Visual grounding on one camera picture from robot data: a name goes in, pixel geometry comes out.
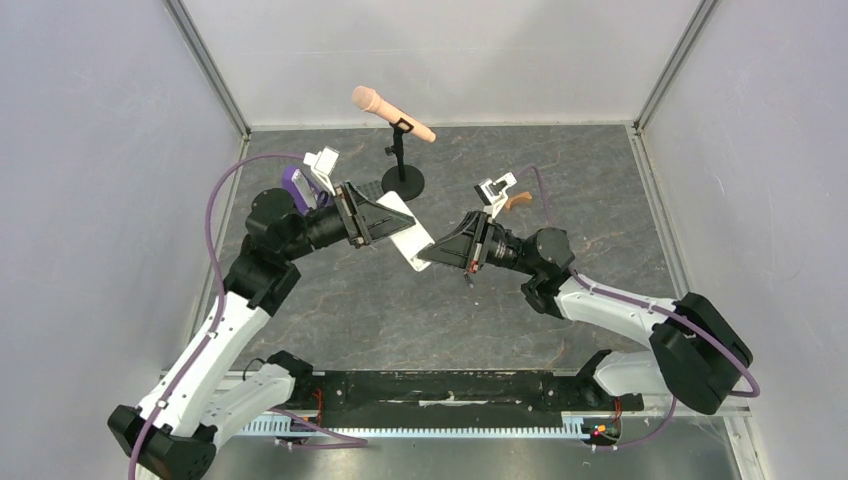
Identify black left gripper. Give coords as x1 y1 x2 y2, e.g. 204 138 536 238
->
281 179 414 261

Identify white remote control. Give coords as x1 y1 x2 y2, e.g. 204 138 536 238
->
377 191 435 272

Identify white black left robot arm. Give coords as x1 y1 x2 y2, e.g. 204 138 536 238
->
108 182 434 479

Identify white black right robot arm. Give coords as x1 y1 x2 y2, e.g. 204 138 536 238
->
418 211 761 415

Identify grey lego baseplate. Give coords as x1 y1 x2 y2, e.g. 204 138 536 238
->
357 180 385 201

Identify black microphone stand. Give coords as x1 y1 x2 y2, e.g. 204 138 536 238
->
381 118 425 201

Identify purple holder stand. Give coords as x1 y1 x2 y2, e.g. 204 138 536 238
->
281 165 332 215

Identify pink microphone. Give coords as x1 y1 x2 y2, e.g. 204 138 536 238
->
351 86 437 143

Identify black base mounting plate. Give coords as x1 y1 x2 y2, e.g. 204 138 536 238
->
282 370 644 428

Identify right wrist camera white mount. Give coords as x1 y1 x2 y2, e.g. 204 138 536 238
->
474 172 517 218

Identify white cable duct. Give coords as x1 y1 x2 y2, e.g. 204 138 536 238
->
236 414 591 441

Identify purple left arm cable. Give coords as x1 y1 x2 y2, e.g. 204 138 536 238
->
127 152 369 480

